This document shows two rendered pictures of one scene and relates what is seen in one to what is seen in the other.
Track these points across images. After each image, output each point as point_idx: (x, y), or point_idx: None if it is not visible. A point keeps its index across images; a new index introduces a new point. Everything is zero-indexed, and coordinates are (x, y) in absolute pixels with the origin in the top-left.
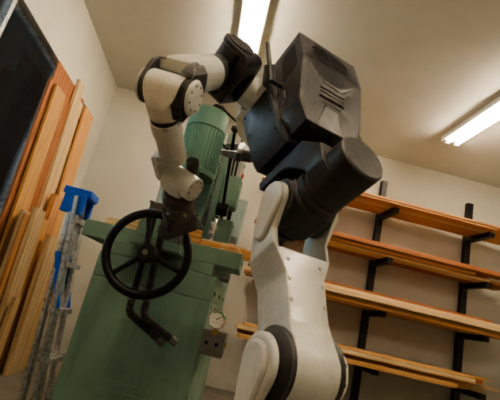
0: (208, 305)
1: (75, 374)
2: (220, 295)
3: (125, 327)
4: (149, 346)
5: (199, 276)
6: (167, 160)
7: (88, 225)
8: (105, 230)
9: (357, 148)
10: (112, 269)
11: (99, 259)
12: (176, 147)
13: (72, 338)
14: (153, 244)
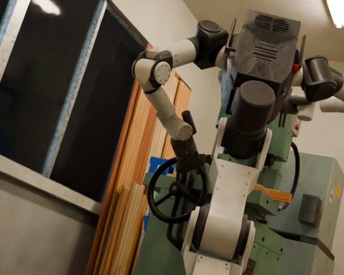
0: None
1: None
2: (268, 239)
3: (172, 253)
4: None
5: None
6: (161, 114)
7: (147, 177)
8: (159, 180)
9: (254, 87)
10: (154, 203)
11: (154, 202)
12: (162, 104)
13: (137, 262)
14: (187, 185)
